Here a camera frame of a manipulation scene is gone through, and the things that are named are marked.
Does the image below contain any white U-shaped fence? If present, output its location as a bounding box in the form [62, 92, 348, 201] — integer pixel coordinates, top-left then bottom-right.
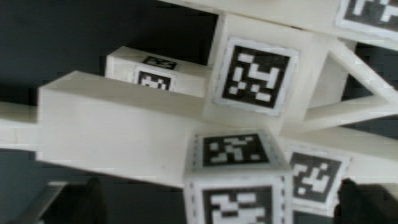
[0, 102, 39, 151]

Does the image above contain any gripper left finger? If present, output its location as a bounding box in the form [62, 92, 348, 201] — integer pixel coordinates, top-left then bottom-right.
[10, 176, 110, 224]

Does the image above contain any white chair back frame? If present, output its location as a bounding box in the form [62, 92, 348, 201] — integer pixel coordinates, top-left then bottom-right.
[32, 0, 398, 215]

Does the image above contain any white chair leg block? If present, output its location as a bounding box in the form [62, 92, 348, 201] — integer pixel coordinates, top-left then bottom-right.
[183, 129, 293, 224]
[104, 46, 211, 97]

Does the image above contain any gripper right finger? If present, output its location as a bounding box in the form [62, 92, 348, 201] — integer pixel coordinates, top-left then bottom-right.
[334, 179, 398, 224]

